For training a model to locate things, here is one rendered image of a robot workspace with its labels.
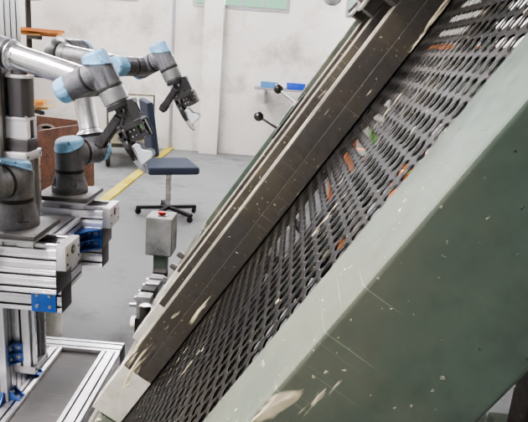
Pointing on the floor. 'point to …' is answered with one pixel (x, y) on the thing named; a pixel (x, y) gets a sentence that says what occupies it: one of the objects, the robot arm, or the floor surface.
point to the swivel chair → (165, 167)
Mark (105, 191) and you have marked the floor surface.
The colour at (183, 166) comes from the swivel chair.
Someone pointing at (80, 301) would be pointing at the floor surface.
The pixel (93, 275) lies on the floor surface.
